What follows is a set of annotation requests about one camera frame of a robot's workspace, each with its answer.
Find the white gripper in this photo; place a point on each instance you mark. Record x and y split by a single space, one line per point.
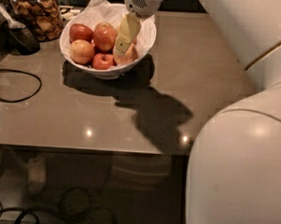
143 4

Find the yellow-red apple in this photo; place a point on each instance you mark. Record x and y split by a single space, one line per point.
134 40
129 56

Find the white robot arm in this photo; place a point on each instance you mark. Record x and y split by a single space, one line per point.
234 168

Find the white ceramic bowl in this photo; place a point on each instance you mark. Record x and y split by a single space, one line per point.
115 73

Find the partly hidden apple at back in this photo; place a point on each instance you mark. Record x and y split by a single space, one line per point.
103 24

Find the red apple centre top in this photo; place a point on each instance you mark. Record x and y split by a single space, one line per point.
104 38

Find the white paper bowl liner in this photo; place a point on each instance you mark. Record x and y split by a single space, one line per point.
101 12

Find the small red apple front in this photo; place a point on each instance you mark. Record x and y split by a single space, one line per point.
102 61

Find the dark red apple back left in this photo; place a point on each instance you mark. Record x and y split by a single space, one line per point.
80 31

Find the yellow apple front left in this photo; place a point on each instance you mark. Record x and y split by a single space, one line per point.
81 51

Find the small items behind bowl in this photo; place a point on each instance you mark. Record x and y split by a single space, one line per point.
69 13

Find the glass jar of dried chips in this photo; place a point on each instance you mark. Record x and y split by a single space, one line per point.
43 15

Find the white shoe right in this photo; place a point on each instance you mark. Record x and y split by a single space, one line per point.
36 177

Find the black scoop with metal handle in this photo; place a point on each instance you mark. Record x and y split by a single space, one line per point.
22 39

